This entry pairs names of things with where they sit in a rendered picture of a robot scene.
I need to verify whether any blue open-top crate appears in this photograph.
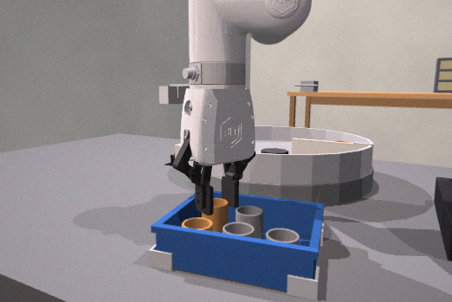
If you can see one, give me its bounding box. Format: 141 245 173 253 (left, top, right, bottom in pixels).
151 194 324 291

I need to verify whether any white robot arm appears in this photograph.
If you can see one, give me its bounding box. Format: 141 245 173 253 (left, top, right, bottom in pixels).
159 0 312 104

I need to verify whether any grey metal bushing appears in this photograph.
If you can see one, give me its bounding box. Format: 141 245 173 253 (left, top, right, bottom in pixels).
266 228 300 245
236 206 263 239
223 222 255 238

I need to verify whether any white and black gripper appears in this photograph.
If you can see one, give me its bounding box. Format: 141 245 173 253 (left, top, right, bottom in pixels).
172 85 255 215

